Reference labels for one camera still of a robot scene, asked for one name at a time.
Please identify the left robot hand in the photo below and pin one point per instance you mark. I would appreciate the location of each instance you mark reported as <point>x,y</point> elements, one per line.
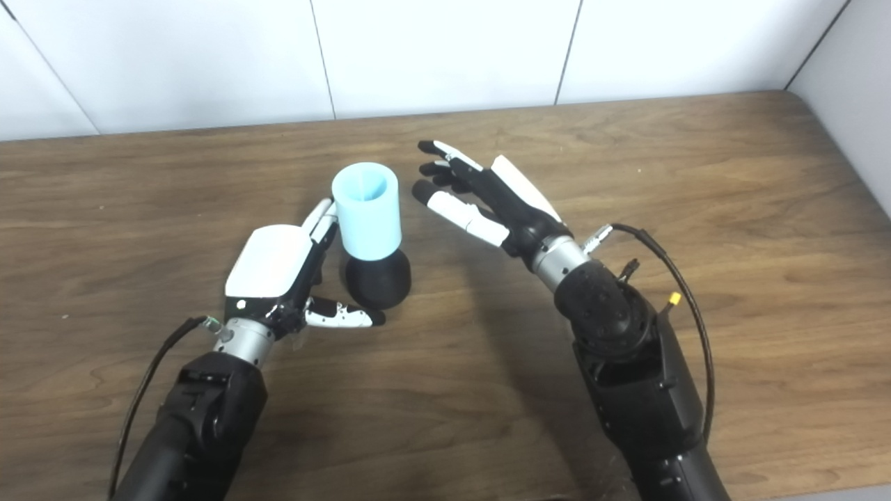
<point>271,268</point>

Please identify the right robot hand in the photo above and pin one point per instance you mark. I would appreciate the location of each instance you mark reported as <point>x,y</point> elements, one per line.
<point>511,202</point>

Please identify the black flared nozzle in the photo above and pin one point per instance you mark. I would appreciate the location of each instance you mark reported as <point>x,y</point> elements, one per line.
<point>379,282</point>

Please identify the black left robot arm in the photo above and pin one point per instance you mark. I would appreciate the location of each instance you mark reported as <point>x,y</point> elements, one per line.
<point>202,417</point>

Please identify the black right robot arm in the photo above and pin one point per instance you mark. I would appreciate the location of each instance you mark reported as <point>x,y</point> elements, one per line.
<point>626,362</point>

